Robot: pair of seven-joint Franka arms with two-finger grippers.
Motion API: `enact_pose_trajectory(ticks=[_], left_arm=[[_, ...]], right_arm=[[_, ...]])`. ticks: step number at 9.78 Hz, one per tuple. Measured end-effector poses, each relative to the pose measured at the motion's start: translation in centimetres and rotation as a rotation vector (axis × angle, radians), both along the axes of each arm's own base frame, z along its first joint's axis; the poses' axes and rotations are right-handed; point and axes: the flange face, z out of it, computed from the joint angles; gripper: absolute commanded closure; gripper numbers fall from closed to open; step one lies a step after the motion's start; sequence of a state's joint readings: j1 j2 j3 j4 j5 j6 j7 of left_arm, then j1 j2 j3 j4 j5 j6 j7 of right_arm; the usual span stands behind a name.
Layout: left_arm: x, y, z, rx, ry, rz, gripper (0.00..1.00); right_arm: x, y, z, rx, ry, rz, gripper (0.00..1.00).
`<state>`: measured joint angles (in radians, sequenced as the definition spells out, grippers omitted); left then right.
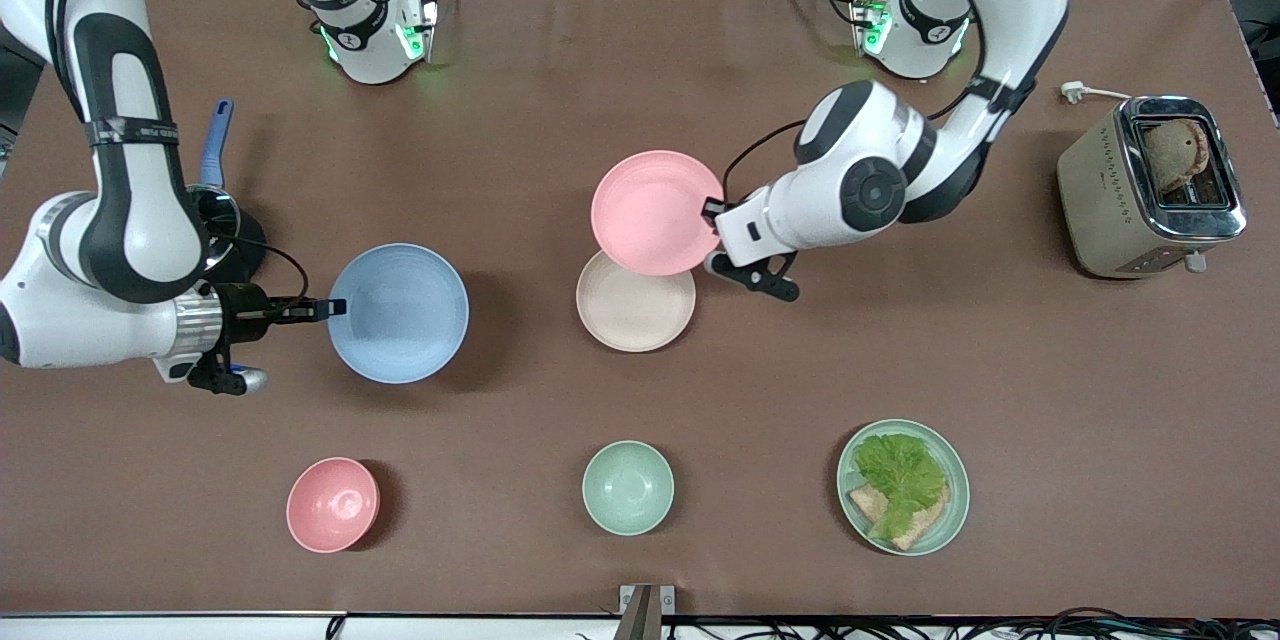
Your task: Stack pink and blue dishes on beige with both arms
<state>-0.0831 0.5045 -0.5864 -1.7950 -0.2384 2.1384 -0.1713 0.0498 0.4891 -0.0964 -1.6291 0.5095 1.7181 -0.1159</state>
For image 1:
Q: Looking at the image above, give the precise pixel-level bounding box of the pink shallow bowl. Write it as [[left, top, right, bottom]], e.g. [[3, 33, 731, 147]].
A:
[[590, 150, 725, 277]]

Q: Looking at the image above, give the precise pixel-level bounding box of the blue shallow bowl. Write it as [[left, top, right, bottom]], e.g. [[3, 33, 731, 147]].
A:
[[327, 242, 470, 386]]

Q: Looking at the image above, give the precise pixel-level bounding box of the glass lid with blue knob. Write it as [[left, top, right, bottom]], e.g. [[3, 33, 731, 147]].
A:
[[188, 184, 243, 273]]

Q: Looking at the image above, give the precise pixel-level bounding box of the beige shallow bowl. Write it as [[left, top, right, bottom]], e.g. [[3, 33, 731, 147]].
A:
[[575, 251, 697, 354]]

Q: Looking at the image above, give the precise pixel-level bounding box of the small deep pink bowl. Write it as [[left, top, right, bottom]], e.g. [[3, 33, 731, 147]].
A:
[[286, 457, 381, 555]]

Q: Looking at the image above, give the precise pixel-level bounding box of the small deep green bowl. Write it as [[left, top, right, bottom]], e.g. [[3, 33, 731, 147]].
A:
[[582, 440, 676, 537]]

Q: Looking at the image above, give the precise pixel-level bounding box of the green lettuce leaf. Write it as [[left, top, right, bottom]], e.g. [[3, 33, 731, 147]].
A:
[[852, 433, 949, 541]]

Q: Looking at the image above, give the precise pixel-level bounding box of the brown bread slice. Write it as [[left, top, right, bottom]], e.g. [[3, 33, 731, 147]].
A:
[[848, 483, 951, 552]]

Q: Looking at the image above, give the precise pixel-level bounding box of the white toaster plug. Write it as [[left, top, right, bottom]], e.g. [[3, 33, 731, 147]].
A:
[[1060, 80, 1133, 107]]

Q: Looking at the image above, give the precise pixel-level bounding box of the green plate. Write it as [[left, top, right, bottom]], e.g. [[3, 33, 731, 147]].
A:
[[836, 418, 971, 558]]

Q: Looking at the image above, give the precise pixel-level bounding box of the beige chrome toaster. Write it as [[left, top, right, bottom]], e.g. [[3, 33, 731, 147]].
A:
[[1056, 95, 1249, 281]]

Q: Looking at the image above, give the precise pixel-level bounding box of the brown toast slice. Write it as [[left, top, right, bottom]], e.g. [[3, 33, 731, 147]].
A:
[[1140, 118, 1211, 194]]

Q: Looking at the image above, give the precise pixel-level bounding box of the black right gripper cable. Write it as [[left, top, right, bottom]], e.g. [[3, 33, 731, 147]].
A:
[[205, 234, 310, 309]]

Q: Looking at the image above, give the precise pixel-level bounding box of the dark saucepan with blue handle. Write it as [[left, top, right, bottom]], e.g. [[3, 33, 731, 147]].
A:
[[188, 98, 268, 287]]

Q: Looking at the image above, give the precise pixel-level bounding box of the grey metal bracket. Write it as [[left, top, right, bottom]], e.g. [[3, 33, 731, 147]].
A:
[[618, 584, 677, 640]]

